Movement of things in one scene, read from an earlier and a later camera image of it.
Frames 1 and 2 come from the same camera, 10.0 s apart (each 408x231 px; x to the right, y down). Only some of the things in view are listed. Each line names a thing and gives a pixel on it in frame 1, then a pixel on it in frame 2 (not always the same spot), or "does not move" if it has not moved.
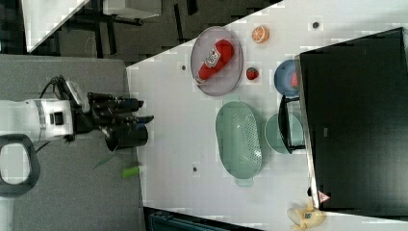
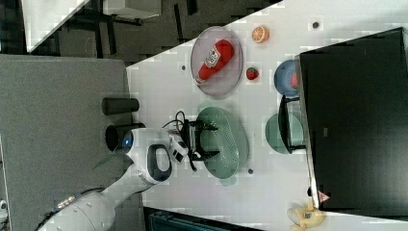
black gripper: (105, 116) -> (199, 153)
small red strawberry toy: (251, 73) does not move
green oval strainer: (238, 137) -> (230, 139)
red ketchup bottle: (217, 59) does not move
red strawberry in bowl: (294, 81) does not move
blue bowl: (282, 77) does not move
